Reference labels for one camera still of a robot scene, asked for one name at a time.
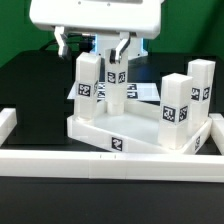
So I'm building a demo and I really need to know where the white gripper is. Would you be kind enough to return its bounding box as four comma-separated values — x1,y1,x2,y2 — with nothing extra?
29,0,164,64

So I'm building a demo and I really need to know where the white desk top tray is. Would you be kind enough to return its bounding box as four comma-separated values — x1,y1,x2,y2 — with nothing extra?
67,100,212,154

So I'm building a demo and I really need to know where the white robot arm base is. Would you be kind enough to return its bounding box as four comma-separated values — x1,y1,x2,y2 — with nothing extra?
79,32,149,61

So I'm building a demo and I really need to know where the white left fence block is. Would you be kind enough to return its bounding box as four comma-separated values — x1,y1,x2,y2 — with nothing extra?
0,108,17,146

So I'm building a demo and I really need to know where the white fence block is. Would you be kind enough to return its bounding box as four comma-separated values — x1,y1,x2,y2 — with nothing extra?
0,108,17,146
210,113,224,156

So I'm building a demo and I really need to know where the white front fence bar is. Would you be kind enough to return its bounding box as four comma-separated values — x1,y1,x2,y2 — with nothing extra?
0,150,224,183

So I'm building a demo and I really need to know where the white right fence block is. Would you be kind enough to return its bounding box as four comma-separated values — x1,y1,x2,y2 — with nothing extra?
210,113,224,156

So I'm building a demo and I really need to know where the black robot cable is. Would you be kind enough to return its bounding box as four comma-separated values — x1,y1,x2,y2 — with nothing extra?
39,38,59,52

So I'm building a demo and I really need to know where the white marker base plate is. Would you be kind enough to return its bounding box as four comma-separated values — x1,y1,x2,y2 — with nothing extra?
67,82,160,102

